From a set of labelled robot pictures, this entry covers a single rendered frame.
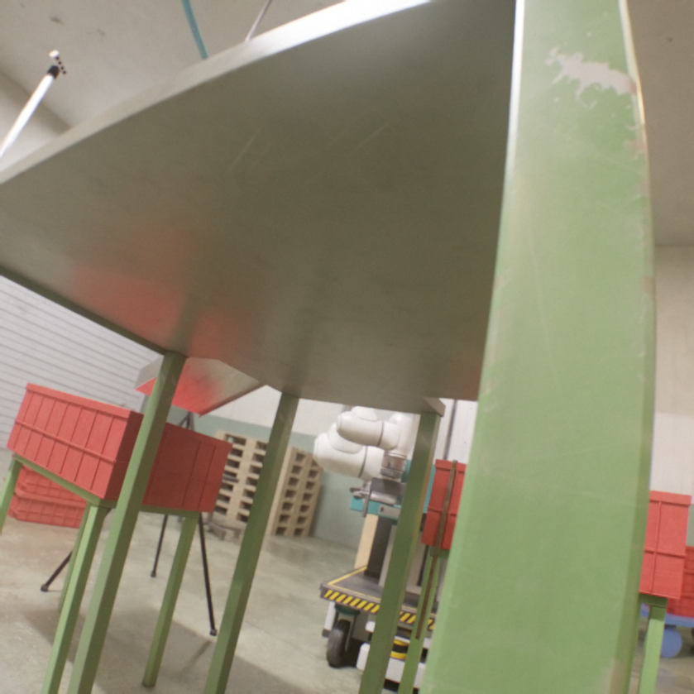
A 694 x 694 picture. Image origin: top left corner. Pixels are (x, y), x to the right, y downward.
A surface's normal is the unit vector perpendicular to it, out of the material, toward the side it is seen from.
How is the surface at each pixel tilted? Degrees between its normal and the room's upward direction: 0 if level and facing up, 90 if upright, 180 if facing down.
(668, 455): 90
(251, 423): 90
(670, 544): 90
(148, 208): 180
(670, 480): 90
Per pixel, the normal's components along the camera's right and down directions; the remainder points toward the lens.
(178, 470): 0.87, 0.07
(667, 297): -0.46, -0.36
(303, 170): -0.23, 0.93
